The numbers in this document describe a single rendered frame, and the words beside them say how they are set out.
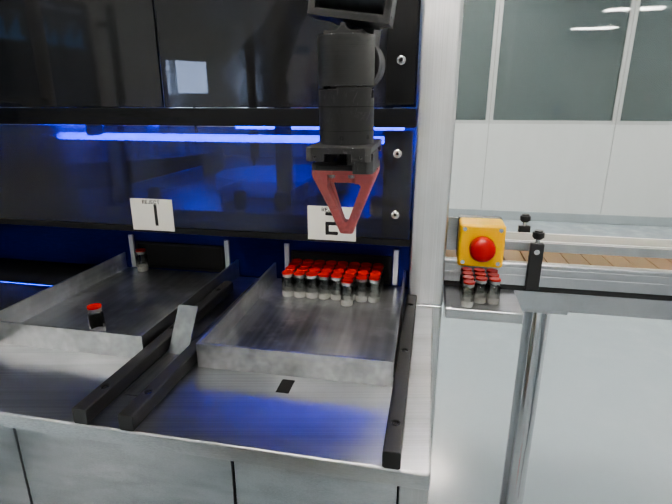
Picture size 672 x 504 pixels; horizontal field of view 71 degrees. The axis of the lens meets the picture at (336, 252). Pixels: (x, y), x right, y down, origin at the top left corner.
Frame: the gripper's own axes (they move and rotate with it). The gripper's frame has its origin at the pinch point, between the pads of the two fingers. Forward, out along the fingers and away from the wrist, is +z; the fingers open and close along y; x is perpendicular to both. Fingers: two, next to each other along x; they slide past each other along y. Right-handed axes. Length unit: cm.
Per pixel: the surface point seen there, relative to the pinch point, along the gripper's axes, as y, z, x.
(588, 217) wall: 482, 113, -177
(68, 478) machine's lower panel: 26, 73, 72
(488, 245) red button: 23.1, 8.6, -18.4
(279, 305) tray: 21.3, 20.8, 15.6
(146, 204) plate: 27, 5, 42
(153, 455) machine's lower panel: 26, 62, 48
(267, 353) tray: 0.3, 17.5, 10.4
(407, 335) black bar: 10.8, 18.8, -6.9
